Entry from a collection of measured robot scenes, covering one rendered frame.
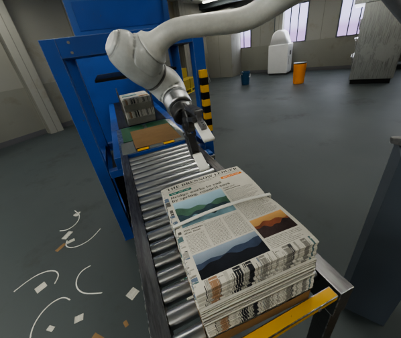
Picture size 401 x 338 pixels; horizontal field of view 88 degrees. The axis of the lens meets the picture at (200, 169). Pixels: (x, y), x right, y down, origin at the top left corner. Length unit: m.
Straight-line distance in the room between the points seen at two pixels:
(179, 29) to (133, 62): 0.15
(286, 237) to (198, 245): 0.20
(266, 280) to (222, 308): 0.11
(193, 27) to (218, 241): 0.56
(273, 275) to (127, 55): 0.65
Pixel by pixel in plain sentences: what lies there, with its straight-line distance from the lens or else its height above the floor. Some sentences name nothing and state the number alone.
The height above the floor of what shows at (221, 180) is 1.03.
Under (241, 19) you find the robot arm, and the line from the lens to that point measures 0.72.
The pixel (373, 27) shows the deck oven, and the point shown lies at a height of 1.31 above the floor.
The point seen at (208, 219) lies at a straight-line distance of 0.56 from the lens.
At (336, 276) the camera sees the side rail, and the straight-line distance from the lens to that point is 0.79.
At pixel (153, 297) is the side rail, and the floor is 0.80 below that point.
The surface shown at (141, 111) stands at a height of 0.91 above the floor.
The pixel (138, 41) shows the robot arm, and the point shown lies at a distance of 0.68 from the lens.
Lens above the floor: 1.42
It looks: 30 degrees down
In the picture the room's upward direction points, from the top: 8 degrees counter-clockwise
